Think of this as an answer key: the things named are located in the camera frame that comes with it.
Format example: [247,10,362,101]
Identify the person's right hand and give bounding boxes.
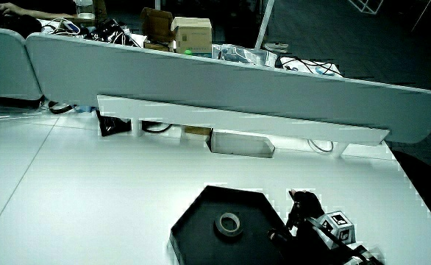
[267,188,357,265]

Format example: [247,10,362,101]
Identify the black tape roll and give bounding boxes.
[214,211,244,239]

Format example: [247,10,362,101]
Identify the black hexagonal plate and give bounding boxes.
[168,185,294,265]

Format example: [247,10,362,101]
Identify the dark tape roll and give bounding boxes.
[47,100,75,115]

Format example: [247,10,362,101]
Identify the open white box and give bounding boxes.
[205,129,277,160]

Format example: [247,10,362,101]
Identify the white desk shelf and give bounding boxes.
[96,94,391,159]

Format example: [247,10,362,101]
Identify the white shoes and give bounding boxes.
[263,41,290,54]

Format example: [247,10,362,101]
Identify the large grey desk divider panel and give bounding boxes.
[25,32,431,144]

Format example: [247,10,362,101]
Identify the clear plastic bag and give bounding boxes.
[211,43,279,68]

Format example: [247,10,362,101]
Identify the white pole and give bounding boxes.
[254,0,277,51]

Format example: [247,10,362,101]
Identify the light cardboard box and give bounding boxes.
[170,16,213,55]

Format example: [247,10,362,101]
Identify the small black plastic bag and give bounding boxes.
[95,109,132,138]

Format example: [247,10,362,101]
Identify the brown open cardboard box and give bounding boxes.
[140,7,177,52]

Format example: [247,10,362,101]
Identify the large black plastic bag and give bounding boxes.
[85,18,138,48]

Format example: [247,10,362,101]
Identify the clear glass jar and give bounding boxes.
[74,0,96,21]

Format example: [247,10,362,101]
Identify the small grey desk divider panel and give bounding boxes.
[0,25,43,101]

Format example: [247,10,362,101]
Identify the white cable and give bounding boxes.
[307,138,335,154]

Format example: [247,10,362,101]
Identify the tangled black cables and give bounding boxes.
[275,55,343,77]

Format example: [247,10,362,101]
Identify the black cable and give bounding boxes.
[140,121,174,135]

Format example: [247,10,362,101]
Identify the white wire frame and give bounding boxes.
[347,0,384,16]

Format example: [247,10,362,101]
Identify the white device with cables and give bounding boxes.
[40,18,82,37]

